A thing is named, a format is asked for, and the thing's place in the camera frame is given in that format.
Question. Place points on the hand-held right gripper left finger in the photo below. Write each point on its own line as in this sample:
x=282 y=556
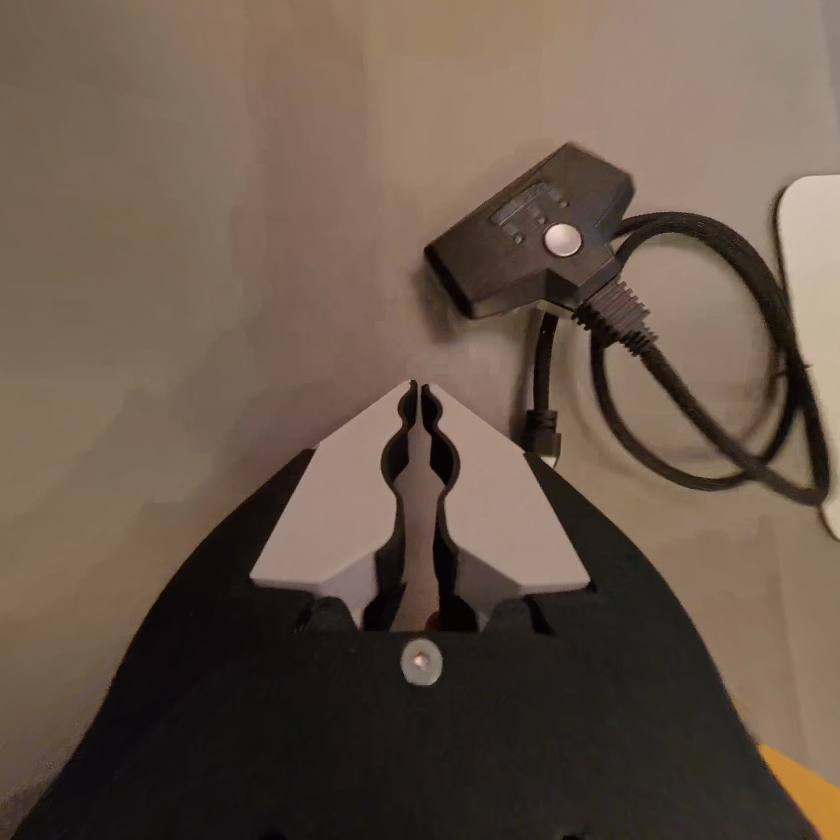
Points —
x=328 y=512

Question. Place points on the yellow plastic bin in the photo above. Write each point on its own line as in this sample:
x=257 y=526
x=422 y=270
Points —
x=807 y=787

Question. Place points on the black HDMI switch box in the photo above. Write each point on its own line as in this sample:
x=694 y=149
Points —
x=525 y=256

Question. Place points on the wooden book stand white base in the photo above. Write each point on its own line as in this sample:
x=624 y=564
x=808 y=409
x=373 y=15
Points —
x=814 y=262

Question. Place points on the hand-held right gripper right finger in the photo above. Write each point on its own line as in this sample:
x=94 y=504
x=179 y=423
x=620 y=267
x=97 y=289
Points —
x=512 y=518

